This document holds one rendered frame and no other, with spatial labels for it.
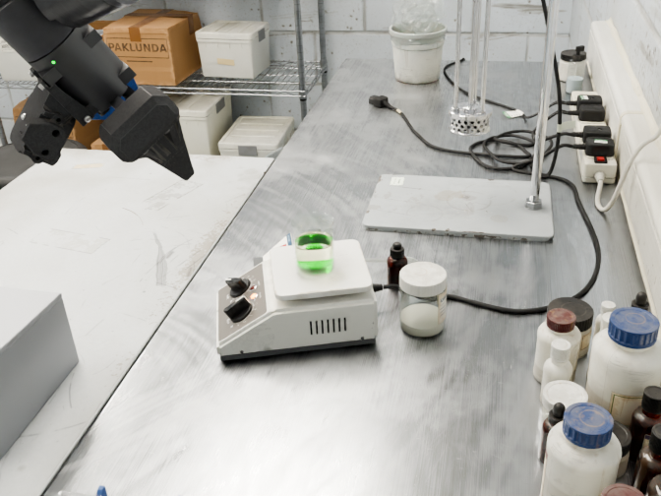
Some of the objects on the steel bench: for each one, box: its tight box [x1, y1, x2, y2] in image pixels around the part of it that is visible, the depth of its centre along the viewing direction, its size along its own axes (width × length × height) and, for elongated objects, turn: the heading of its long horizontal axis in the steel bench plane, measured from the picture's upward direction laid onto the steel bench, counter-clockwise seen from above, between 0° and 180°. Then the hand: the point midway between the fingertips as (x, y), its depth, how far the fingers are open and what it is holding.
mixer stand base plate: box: [362, 174, 554, 242], centre depth 125 cm, size 30×20×1 cm, turn 82°
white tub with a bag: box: [389, 0, 448, 84], centre depth 183 cm, size 14×14×21 cm
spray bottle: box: [566, 45, 585, 93], centre depth 171 cm, size 4×4×11 cm
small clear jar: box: [538, 380, 588, 434], centre depth 78 cm, size 5×5×5 cm
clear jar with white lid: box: [399, 262, 447, 339], centre depth 95 cm, size 6×6×8 cm
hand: (150, 137), depth 68 cm, fingers open, 8 cm apart
